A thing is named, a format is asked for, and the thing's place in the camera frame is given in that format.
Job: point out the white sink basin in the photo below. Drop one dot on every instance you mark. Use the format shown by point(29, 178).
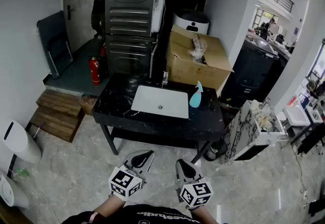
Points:
point(152, 98)

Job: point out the white air purifier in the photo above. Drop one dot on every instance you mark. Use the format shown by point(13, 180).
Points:
point(20, 141)

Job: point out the red fire extinguisher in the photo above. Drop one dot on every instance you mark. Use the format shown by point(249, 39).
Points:
point(102, 51)
point(95, 71)

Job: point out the black pot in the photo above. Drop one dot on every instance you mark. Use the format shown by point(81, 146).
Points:
point(215, 150)

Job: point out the white marble cabinet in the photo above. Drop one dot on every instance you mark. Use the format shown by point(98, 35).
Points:
point(243, 131)

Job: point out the black cabinet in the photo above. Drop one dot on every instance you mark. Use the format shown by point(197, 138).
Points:
point(254, 73)

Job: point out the black marble sink table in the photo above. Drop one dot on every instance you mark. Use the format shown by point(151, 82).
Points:
point(114, 111)

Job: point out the dark grey stacked machine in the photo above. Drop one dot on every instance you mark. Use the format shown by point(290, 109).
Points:
point(127, 55)

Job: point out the clear plastic wrap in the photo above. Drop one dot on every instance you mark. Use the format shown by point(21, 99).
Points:
point(198, 49)

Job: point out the white sink stand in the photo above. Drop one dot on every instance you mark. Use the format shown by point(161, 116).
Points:
point(295, 116)

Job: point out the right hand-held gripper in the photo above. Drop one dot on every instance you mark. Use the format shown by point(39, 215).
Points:
point(196, 195)

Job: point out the green small object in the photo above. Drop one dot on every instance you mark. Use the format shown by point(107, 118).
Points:
point(23, 172)

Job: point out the grey door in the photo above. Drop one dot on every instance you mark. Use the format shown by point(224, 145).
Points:
point(78, 22)

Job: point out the person's black shirt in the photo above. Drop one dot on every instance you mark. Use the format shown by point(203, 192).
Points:
point(152, 215)

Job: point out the white rounded appliance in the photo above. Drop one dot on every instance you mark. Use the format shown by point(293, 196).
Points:
point(10, 192)

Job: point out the teal spray bottle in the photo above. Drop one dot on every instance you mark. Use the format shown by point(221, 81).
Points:
point(195, 99)

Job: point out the chrome faucet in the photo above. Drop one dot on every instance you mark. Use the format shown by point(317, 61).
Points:
point(165, 78)

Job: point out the brown cardboard box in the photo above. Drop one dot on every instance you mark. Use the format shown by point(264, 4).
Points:
point(185, 65)

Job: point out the white round appliance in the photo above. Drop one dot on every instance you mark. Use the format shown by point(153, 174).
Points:
point(188, 18)

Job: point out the grey stacked machine with white front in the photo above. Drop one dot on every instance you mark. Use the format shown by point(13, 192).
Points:
point(127, 2)

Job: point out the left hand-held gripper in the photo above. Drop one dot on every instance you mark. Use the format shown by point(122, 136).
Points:
point(124, 182)

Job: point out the wooden steps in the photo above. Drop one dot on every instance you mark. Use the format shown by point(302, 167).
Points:
point(58, 113)

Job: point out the dark folding chair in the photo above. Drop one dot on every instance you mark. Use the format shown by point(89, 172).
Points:
point(54, 40)

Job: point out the person's left forearm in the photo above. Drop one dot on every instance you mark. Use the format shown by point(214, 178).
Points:
point(111, 205)

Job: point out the person's right forearm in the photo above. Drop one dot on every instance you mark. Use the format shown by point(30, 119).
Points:
point(203, 216)

